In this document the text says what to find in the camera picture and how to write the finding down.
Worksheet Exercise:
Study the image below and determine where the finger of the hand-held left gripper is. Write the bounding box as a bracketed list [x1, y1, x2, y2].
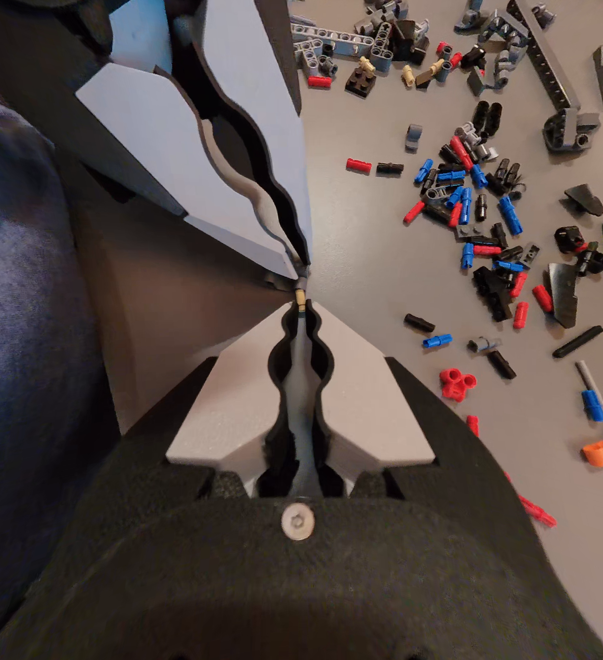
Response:
[194, 0, 313, 268]
[74, 62, 303, 283]

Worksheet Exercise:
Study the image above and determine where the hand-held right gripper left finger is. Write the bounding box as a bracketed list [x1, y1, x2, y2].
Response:
[165, 301, 296, 498]

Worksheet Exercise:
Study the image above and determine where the long light grey lego beam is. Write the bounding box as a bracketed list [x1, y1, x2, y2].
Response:
[290, 23, 375, 57]

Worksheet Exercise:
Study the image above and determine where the long dark grey lego beam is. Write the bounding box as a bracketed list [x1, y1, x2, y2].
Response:
[505, 0, 583, 111]

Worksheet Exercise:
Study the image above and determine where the red lego hub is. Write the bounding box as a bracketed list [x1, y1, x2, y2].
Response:
[439, 367, 477, 402]

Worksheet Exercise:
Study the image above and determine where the pile of lego pieces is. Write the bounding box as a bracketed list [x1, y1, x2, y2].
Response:
[290, 0, 603, 529]

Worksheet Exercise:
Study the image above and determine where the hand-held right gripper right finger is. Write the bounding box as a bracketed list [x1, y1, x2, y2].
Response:
[305, 301, 437, 496]

